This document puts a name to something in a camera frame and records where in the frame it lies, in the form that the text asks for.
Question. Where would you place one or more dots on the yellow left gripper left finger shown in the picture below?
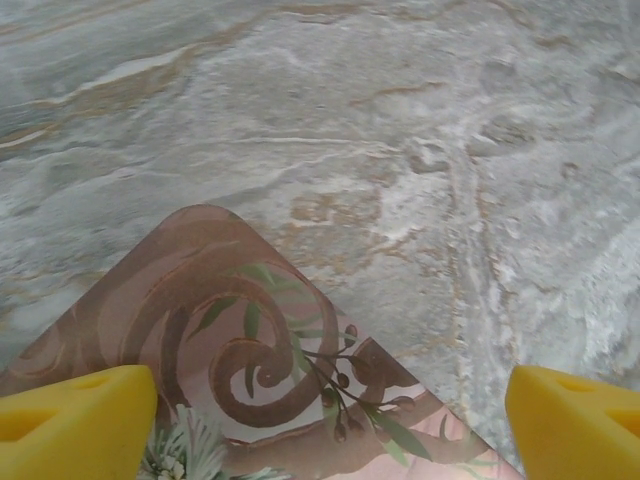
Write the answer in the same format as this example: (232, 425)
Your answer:
(65, 430)

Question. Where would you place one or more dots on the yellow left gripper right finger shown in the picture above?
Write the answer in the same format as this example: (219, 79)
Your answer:
(575, 435)

